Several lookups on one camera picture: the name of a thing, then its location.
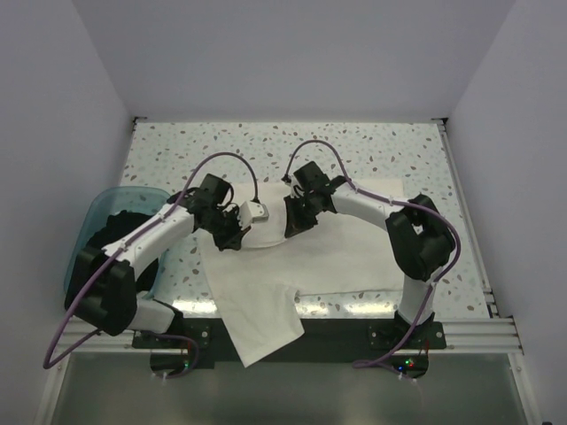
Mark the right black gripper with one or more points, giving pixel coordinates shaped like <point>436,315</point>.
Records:
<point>294,223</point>

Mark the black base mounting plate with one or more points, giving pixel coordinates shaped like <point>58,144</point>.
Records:
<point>323,341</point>

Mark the white t-shirt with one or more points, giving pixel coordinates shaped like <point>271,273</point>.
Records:
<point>254,288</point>

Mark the blue plastic basket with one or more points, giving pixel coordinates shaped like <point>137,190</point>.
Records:
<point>133,199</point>

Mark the aluminium frame rail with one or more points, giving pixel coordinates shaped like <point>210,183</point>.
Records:
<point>462,336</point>

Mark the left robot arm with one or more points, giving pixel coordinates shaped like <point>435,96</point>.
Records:
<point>103,289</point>

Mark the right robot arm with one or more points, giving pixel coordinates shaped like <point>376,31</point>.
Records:
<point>422,240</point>

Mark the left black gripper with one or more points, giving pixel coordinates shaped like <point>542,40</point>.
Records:
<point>232,242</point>

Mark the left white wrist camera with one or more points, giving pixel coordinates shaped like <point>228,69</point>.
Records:
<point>252,212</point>

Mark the black clothes in basket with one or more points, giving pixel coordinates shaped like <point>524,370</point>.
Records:
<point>118,226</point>

